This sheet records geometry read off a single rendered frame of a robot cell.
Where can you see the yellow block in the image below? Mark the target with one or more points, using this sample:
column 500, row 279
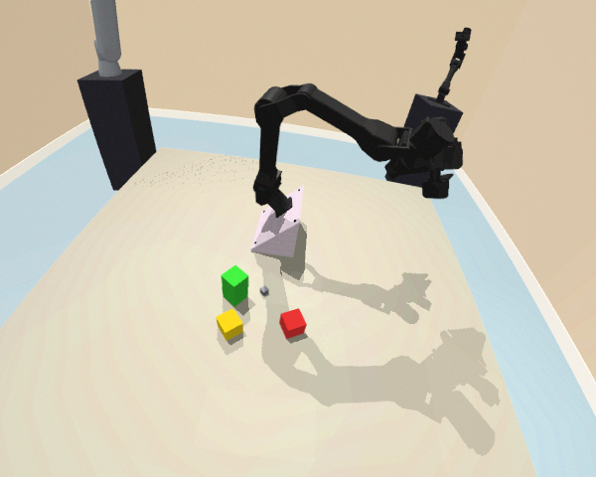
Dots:
column 230, row 324

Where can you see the red block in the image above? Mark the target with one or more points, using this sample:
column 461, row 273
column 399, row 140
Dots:
column 292, row 323

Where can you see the green block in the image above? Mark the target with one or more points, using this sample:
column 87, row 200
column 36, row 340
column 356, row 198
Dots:
column 235, row 281
column 239, row 298

